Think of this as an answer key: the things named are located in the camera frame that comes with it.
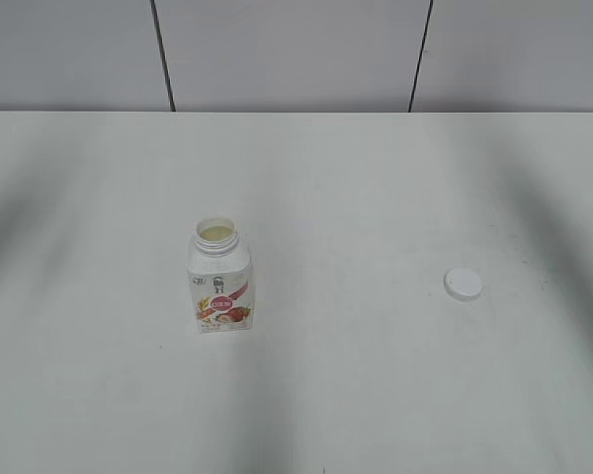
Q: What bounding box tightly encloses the white strawberry yogurt bottle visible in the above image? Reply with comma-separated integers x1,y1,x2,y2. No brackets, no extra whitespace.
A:
187,217,255,334

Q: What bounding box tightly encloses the white bottle cap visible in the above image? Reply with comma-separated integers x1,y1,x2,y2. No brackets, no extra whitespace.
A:
443,268,484,302

